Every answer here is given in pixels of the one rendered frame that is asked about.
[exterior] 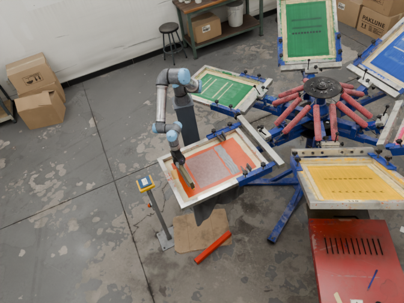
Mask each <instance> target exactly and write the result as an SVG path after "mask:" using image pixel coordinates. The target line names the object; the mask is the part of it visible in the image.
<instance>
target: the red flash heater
mask: <svg viewBox="0 0 404 303"><path fill-rule="evenodd" d="M308 231H309V235H310V243H311V251H312V256H313V263H314V271H315V276H316V284H317V292H318V297H319V303H375V302H376V301H379V302H381V303H404V274H403V271H402V267H401V265H400V262H399V258H398V256H397V253H396V249H395V247H394V244H393V240H392V238H391V235H390V232H389V229H388V226H387V223H386V220H385V219H308ZM376 270H378V271H377V273H376V275H375V277H374V279H373V281H372V284H371V286H370V288H369V289H368V286H369V284H370V282H371V280H372V278H373V276H374V274H375V271H376ZM367 289H368V290H367Z"/></svg>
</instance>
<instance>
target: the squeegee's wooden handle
mask: <svg viewBox="0 0 404 303"><path fill-rule="evenodd" d="M179 167H180V168H179V169H180V170H181V172H182V174H183V175H184V177H185V179H186V180H187V182H188V183H189V185H190V187H191V189H194V188H195V186H194V183H193V181H192V179H191V178H190V176H189V174H188V173H187V171H186V170H185V168H184V166H183V165H180V164H179Z"/></svg>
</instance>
